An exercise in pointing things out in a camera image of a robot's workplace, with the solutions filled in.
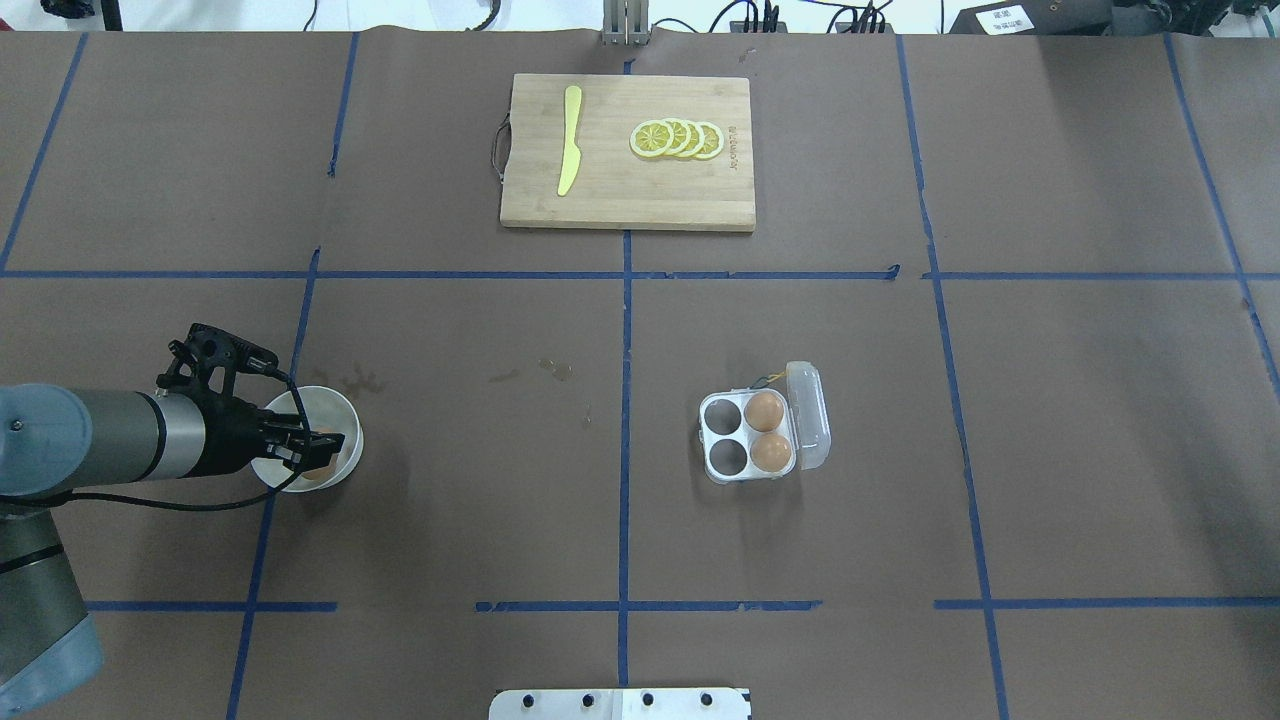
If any white bowl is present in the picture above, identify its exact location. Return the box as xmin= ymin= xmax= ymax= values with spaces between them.
xmin=251 ymin=386 xmax=364 ymax=493

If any lemon slice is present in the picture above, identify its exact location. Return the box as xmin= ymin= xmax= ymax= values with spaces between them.
xmin=678 ymin=120 xmax=707 ymax=158
xmin=628 ymin=120 xmax=676 ymax=158
xmin=664 ymin=118 xmax=694 ymax=156
xmin=692 ymin=122 xmax=724 ymax=160

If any yellow plastic knife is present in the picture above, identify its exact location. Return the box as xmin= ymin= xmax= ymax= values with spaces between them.
xmin=557 ymin=85 xmax=582 ymax=197

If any wooden cutting board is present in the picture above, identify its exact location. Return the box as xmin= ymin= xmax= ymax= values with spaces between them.
xmin=500 ymin=73 xmax=756 ymax=233

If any clear plastic egg box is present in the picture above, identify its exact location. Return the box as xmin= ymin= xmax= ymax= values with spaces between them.
xmin=698 ymin=361 xmax=833 ymax=486

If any brown egg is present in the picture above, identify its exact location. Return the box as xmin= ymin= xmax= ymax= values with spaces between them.
xmin=750 ymin=432 xmax=794 ymax=475
xmin=742 ymin=389 xmax=786 ymax=433
xmin=301 ymin=430 xmax=346 ymax=484

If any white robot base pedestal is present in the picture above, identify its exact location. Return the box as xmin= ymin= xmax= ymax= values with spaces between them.
xmin=488 ymin=687 xmax=754 ymax=719

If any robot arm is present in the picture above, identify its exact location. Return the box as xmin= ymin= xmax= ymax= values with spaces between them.
xmin=3 ymin=383 xmax=347 ymax=719

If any aluminium frame post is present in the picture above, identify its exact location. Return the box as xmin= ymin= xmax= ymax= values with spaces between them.
xmin=602 ymin=0 xmax=652 ymax=46

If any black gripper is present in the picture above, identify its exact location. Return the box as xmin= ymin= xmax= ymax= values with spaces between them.
xmin=196 ymin=395 xmax=346 ymax=477

